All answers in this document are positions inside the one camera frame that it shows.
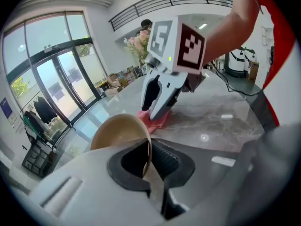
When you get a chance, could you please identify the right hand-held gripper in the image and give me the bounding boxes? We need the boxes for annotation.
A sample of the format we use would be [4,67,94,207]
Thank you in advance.
[141,16,207,121]

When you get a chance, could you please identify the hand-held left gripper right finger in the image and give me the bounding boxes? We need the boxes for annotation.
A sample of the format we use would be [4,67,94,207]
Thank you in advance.
[152,123,301,226]

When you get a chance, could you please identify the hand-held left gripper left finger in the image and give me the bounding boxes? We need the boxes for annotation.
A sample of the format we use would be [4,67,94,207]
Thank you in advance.
[30,137,166,226]

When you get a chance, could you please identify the pink cloth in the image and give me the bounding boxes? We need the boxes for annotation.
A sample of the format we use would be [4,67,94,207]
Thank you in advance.
[137,110,174,134]

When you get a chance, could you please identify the beige bowl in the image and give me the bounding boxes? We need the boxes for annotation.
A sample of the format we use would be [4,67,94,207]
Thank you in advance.
[90,113,153,181]

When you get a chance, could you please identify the person's right forearm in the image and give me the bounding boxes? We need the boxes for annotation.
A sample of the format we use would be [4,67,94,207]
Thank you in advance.
[202,0,260,68]

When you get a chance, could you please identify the pile of cardboard boxes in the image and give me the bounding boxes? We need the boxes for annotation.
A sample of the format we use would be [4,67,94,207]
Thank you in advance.
[95,66,142,98]

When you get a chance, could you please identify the pink flower bouquet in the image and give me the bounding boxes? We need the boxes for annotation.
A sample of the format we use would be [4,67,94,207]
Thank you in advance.
[123,29,151,68]

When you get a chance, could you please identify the black storage trolley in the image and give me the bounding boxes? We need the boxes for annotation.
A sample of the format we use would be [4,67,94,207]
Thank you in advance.
[21,139,57,179]

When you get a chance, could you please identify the person's grey trousers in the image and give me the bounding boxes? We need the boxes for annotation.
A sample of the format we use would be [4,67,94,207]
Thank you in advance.
[249,88,280,133]

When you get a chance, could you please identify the clothes rack with dark coats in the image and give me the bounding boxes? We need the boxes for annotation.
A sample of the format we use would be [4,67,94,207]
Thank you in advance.
[19,96,59,141]

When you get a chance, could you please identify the glass double door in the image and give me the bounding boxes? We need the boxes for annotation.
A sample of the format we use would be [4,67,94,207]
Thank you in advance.
[30,38,102,125]

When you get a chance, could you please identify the brown cardboard box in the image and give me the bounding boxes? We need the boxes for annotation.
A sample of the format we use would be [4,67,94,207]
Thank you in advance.
[248,61,260,81]

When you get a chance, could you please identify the black cable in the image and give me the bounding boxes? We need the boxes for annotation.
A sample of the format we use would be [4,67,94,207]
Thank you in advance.
[208,62,262,97]

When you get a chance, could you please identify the blue wall poster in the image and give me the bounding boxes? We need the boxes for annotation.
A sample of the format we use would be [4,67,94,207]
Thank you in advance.
[0,97,13,118]

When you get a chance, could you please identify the white wall shelf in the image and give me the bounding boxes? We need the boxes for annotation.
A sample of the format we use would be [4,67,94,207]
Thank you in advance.
[261,25,275,47]

